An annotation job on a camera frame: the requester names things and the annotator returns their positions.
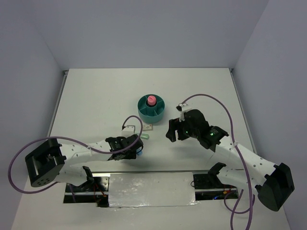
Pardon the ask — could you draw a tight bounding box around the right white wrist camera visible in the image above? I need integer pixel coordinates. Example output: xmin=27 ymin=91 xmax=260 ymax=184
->
xmin=176 ymin=103 xmax=191 ymax=122

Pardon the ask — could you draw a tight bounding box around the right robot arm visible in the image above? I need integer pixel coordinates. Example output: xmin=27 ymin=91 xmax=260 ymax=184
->
xmin=165 ymin=103 xmax=295 ymax=211

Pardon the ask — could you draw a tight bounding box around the teal round desk organizer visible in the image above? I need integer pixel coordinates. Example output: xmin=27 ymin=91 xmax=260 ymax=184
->
xmin=137 ymin=94 xmax=165 ymax=124

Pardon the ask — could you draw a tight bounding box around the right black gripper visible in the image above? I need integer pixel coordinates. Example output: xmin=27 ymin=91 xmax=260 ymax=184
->
xmin=165 ymin=117 xmax=199 ymax=142

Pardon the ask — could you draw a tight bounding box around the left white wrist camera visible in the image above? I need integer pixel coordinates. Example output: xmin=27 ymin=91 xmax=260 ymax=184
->
xmin=121 ymin=125 xmax=135 ymax=137

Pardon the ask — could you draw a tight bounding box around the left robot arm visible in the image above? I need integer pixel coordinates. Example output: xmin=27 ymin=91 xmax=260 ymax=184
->
xmin=25 ymin=134 xmax=143 ymax=191

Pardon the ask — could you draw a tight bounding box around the silver foil tape sheet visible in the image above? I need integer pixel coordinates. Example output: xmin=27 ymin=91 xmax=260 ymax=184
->
xmin=108 ymin=172 xmax=197 ymax=207

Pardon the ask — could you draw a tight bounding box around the metal front rail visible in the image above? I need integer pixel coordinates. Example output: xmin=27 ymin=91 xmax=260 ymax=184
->
xmin=66 ymin=172 xmax=236 ymax=196

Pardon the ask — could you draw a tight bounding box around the pink capped crayon tube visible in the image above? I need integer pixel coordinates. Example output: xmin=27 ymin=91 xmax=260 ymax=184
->
xmin=146 ymin=95 xmax=157 ymax=107

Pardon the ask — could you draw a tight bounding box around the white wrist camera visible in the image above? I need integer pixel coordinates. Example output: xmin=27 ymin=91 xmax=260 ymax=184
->
xmin=176 ymin=103 xmax=191 ymax=122
xmin=121 ymin=125 xmax=135 ymax=137

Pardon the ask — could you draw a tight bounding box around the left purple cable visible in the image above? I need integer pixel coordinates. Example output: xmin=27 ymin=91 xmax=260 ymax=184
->
xmin=8 ymin=115 xmax=144 ymax=195

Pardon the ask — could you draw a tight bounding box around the green translucent highlighter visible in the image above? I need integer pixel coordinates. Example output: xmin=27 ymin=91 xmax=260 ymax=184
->
xmin=141 ymin=134 xmax=149 ymax=140

